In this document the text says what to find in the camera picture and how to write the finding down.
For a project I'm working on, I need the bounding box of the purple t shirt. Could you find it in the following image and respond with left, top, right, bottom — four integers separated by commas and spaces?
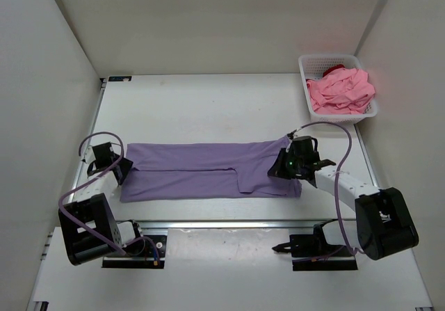
120, 137, 302, 203

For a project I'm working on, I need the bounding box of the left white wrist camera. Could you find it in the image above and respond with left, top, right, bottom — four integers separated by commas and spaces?
81, 145, 95, 164

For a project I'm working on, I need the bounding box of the red t shirt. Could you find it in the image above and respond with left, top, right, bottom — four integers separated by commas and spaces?
323, 64, 346, 78

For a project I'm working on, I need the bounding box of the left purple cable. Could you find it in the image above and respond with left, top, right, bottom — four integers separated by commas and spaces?
58, 131, 161, 266

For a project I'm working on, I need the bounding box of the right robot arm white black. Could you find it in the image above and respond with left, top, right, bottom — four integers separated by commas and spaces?
268, 136, 419, 260

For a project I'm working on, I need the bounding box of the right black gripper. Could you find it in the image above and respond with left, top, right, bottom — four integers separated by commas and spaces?
268, 148, 304, 180

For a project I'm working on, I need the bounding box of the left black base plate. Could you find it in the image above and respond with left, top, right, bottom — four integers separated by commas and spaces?
102, 234, 168, 269

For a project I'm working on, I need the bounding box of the aluminium rail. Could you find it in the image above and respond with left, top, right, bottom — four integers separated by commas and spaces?
62, 218, 369, 232

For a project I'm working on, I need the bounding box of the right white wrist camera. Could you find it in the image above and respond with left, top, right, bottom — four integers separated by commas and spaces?
286, 129, 298, 152

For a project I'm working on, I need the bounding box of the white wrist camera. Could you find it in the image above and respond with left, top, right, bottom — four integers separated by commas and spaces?
81, 145, 95, 164
286, 129, 298, 152

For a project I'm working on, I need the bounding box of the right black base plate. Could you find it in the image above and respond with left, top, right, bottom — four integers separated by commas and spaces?
289, 234, 358, 272

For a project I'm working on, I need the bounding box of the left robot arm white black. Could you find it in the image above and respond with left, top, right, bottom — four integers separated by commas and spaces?
58, 142, 146, 266

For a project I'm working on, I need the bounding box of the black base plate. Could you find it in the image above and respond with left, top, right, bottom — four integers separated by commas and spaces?
102, 234, 168, 269
289, 234, 358, 272

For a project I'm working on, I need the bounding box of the pink t shirt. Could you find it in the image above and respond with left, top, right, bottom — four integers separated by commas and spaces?
306, 68, 375, 115

